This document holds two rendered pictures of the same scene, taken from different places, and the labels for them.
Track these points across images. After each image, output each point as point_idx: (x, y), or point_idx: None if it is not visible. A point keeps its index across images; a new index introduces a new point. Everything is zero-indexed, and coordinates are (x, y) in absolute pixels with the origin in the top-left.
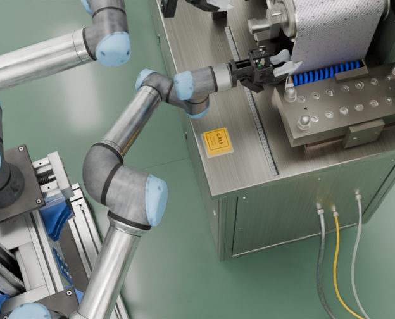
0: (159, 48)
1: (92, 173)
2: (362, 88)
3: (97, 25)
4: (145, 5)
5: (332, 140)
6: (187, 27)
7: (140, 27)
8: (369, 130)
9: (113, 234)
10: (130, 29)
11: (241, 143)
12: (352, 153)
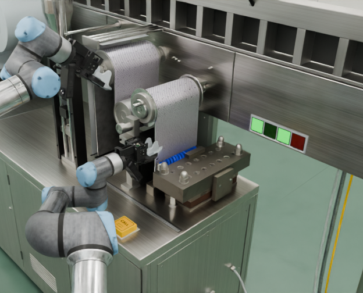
0: (19, 277)
1: (42, 222)
2: (206, 157)
3: (27, 68)
4: None
5: (204, 200)
6: (60, 179)
7: None
8: (227, 176)
9: (82, 266)
10: None
11: (142, 223)
12: (222, 203)
